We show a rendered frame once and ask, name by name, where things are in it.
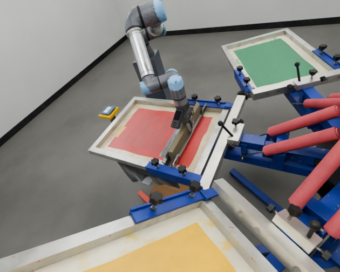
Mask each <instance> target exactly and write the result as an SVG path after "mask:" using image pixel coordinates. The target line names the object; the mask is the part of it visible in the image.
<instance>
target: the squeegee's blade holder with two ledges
mask: <svg viewBox="0 0 340 272"><path fill-rule="evenodd" d="M201 117H202V115H199V117H198V119H197V121H196V123H195V125H194V126H193V131H192V133H190V134H189V136H188V137H187V139H186V141H185V143H184V145H183V147H182V149H181V150H180V152H179V156H178V157H180V156H181V155H182V153H183V151H184V149H185V147H186V145H187V143H188V141H189V139H190V138H191V136H192V134H193V132H194V130H195V128H196V126H197V124H198V123H199V121H200V119H201Z"/></svg>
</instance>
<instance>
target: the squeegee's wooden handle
mask: <svg viewBox="0 0 340 272"><path fill-rule="evenodd" d="M193 111H194V115H193V116H191V120H192V121H194V125H195V123H196V121H197V119H198V117H199V115H200V114H201V107H200V104H195V106H194V108H193ZM186 124H187V123H184V125H183V127H182V128H181V130H180V132H179V134H178V135H177V137H176V138H175V140H174V142H173V144H172V145H171V147H170V149H169V151H168V154H169V157H170V159H171V160H174V158H175V156H176V155H177V154H179V152H180V150H181V149H182V147H183V145H184V143H185V141H186V139H187V137H188V136H189V134H190V133H189V130H188V127H187V126H186Z"/></svg>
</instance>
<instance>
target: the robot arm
mask: <svg viewBox="0 0 340 272"><path fill-rule="evenodd" d="M166 20H167V16H166V11H165V8H164V5H163V2H162V0H152V1H149V2H146V3H143V4H140V5H137V6H134V7H133V8H131V9H130V11H129V12H128V14H127V16H126V19H125V32H126V36H127V37H128V38H129V39H130V42H131V45H132V49H133V52H134V55H135V59H136V61H137V65H138V68H139V72H140V75H141V78H142V82H140V83H139V85H140V88H141V91H142V93H143V94H144V95H147V94H152V93H154V92H157V91H160V90H164V89H167V88H169V90H170V92H171V95H172V99H173V102H174V105H175V108H176V111H175V114H174V117H173V120H172V123H171V127H172V128H176V129H179V128H182V127H183V125H184V123H187V124H186V126H187V127H188V130H189V133H192V131H193V126H194V121H192V120H191V116H193V115H194V111H193V113H192V110H193V107H190V105H189V101H188V98H187V95H186V91H185V87H184V83H183V80H182V77H181V76H180V75H179V73H178V72H177V70H175V69H169V70H167V71H166V73H165V74H163V75H160V76H157V77H155V74H154V71H153V67H152V64H151V61H150V58H151V57H153V56H154V50H153V49H152V48H151V46H150V45H149V42H148V41H150V40H153V39H156V38H159V37H163V36H164V35H166V27H165V24H164V22H165V21H166Z"/></svg>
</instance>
